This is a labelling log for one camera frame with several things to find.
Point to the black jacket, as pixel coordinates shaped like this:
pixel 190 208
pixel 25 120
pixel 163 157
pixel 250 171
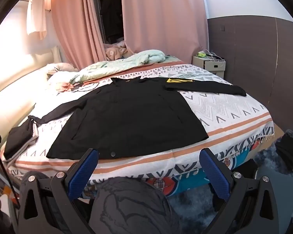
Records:
pixel 127 117

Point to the white nightstand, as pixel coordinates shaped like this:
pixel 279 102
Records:
pixel 210 64

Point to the blue shaggy rug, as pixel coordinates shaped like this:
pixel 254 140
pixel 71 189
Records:
pixel 193 212

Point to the light green quilt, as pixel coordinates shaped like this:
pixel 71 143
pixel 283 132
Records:
pixel 127 62

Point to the black bag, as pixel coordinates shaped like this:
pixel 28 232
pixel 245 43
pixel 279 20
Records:
pixel 289 148

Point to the green object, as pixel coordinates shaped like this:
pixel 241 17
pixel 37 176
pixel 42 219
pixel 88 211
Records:
pixel 201 53

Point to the folded black clothes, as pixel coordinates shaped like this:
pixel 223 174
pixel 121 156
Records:
pixel 18 139

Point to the white hanging garment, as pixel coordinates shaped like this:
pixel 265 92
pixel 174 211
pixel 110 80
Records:
pixel 35 14

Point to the brown floral blanket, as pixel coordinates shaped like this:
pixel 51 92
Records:
pixel 114 50

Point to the pink pillow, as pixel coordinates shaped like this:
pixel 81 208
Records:
pixel 61 67

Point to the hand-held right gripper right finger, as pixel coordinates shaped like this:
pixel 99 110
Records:
pixel 213 174

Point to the person's leg grey pants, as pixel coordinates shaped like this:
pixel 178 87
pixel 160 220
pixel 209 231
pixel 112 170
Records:
pixel 131 207

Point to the white padded headboard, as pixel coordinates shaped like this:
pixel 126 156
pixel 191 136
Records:
pixel 17 78

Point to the teal cartoon bed sheet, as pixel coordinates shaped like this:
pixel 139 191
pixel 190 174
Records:
pixel 239 157

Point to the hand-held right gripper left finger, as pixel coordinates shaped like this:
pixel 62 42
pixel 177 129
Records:
pixel 84 171

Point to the dark hanging clothes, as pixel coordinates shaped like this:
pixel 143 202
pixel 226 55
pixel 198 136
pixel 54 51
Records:
pixel 111 12

